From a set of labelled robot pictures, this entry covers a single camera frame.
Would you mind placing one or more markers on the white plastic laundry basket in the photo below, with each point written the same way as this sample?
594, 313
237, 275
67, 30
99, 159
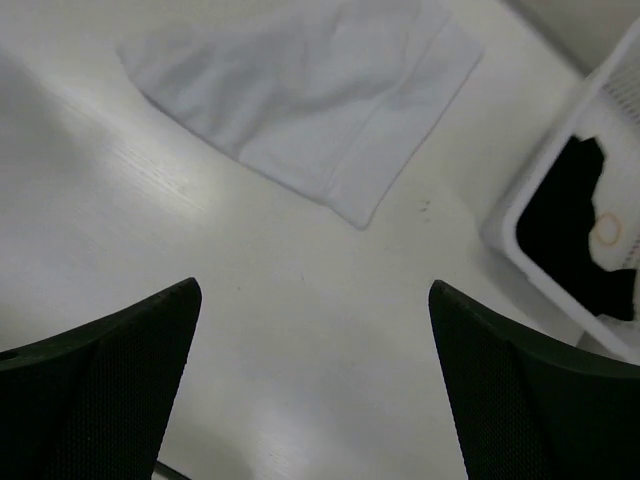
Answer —
607, 109

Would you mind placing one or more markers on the black skirt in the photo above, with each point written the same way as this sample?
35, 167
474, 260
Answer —
554, 228

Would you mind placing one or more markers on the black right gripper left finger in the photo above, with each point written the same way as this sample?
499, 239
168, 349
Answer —
94, 402

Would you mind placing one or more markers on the white skirt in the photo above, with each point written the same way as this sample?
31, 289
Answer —
329, 99

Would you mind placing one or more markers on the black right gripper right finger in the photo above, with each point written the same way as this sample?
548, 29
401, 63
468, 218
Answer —
527, 406

